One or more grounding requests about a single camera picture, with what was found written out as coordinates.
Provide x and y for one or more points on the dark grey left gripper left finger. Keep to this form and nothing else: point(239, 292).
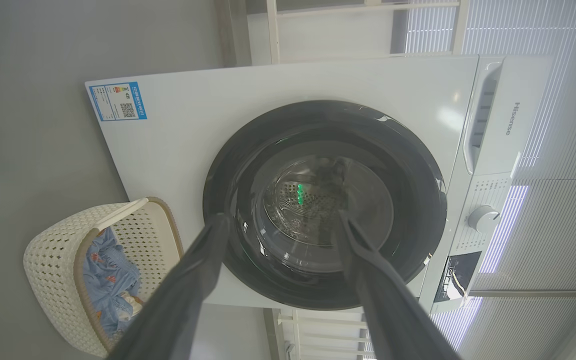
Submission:
point(178, 300)

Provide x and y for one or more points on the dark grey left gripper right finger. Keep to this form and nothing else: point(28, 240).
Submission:
point(388, 310)

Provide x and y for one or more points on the blue garment with large cartoon print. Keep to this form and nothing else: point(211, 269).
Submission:
point(125, 305)

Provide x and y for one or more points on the blue garment with small orange prints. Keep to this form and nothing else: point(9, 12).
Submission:
point(105, 265)

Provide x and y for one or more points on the black round washer door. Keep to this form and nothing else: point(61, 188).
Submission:
point(413, 160)

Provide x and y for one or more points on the dark washing machine display panel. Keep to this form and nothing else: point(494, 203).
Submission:
point(460, 272)

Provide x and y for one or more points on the white washing machine dial knob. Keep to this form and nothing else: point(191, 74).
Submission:
point(483, 219)

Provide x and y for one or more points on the white front-load washing machine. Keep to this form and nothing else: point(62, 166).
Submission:
point(193, 110)

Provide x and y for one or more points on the cream perforated laundry basket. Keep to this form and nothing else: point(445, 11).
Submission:
point(48, 260)

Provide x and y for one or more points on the white window blinds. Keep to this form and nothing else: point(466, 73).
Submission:
point(568, 225)

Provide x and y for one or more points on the blue energy label sticker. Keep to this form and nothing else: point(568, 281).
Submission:
point(118, 101)

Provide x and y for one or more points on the white detergent drawer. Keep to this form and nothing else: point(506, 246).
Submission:
point(508, 125)

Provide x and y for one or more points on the white metal rack frame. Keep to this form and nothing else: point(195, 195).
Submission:
point(295, 335)

